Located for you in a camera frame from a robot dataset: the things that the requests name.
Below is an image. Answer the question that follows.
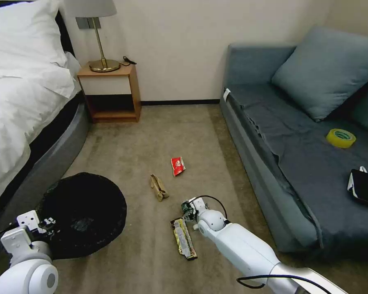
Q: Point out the red snack wrapper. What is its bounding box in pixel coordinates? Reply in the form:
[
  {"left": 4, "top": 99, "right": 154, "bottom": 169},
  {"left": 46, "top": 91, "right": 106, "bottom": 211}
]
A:
[{"left": 171, "top": 156, "right": 187, "bottom": 177}]

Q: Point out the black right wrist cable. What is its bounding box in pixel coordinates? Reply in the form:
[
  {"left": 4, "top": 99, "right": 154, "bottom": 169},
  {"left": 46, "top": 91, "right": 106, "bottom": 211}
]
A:
[{"left": 195, "top": 195, "right": 228, "bottom": 221}]

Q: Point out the dark blue sofa cover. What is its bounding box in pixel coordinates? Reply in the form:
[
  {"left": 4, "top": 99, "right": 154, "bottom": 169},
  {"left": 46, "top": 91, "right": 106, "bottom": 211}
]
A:
[{"left": 225, "top": 84, "right": 368, "bottom": 249}]

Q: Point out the large blue grey cushion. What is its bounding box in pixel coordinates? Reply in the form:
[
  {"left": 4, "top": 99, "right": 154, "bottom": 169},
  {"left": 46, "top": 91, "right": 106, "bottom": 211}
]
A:
[{"left": 271, "top": 25, "right": 368, "bottom": 123}]

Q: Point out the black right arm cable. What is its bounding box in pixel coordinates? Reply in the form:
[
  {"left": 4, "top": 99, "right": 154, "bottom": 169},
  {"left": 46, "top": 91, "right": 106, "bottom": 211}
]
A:
[{"left": 236, "top": 273, "right": 337, "bottom": 289}]

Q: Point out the yellow tape roll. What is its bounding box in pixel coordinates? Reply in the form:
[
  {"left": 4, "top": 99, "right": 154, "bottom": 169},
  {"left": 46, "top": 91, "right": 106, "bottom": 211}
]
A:
[{"left": 326, "top": 128, "right": 357, "bottom": 149}]

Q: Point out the trash bin with black bag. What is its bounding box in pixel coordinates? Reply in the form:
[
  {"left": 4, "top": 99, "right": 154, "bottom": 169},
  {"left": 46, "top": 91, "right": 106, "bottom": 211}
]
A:
[{"left": 38, "top": 172, "right": 128, "bottom": 260}]

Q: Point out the gold and black snack wrapper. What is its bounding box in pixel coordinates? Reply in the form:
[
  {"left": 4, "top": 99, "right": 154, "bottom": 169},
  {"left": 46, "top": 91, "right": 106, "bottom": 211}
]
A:
[{"left": 170, "top": 217, "right": 198, "bottom": 261}]

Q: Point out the white pillow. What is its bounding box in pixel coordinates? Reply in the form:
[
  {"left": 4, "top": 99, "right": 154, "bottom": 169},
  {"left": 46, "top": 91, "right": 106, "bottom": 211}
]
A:
[{"left": 0, "top": 0, "right": 69, "bottom": 78}]

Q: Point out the black headboard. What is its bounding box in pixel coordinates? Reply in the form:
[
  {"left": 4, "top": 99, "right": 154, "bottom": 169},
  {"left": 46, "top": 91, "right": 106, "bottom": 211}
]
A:
[{"left": 54, "top": 10, "right": 78, "bottom": 59}]

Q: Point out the blue grey sofa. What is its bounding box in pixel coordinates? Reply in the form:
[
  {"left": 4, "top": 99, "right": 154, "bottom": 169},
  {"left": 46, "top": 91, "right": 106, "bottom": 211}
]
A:
[{"left": 219, "top": 42, "right": 368, "bottom": 253}]

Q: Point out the black phone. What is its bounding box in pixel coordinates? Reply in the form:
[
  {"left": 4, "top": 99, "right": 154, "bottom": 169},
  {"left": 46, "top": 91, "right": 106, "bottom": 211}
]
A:
[{"left": 350, "top": 169, "right": 368, "bottom": 205}]

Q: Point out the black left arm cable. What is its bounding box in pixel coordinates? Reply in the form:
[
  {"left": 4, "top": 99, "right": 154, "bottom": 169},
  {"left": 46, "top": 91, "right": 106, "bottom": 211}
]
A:
[{"left": 0, "top": 226, "right": 19, "bottom": 243}]

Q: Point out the crumpled brown paper bag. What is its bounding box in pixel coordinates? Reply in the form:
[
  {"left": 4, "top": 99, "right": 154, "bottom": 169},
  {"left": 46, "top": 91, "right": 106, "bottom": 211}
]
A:
[{"left": 149, "top": 174, "right": 170, "bottom": 203}]

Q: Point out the grey wall switch panel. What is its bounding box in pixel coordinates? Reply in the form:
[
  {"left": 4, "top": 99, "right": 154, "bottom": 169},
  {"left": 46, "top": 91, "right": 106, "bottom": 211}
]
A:
[{"left": 75, "top": 17, "right": 103, "bottom": 30}]

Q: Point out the brass table lamp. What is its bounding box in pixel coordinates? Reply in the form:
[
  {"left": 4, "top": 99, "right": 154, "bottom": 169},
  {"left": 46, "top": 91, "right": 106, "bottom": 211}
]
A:
[{"left": 64, "top": 0, "right": 121, "bottom": 74}]

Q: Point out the wooden nightstand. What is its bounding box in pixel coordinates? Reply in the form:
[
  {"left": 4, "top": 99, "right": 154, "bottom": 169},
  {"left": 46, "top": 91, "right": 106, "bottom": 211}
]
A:
[{"left": 76, "top": 61, "right": 142, "bottom": 124}]

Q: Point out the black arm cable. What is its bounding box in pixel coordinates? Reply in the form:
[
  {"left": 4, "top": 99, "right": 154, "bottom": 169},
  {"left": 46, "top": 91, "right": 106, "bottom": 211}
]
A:
[
  {"left": 0, "top": 226, "right": 19, "bottom": 243},
  {"left": 236, "top": 273, "right": 337, "bottom": 289}
]

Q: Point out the grey bed base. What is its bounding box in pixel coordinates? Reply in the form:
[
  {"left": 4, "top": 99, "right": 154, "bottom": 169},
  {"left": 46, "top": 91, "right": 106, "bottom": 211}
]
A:
[{"left": 0, "top": 89, "right": 90, "bottom": 267}]

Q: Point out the white duvet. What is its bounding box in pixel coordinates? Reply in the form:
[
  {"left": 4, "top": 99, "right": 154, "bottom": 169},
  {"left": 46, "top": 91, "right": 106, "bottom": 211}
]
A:
[{"left": 0, "top": 51, "right": 82, "bottom": 216}]

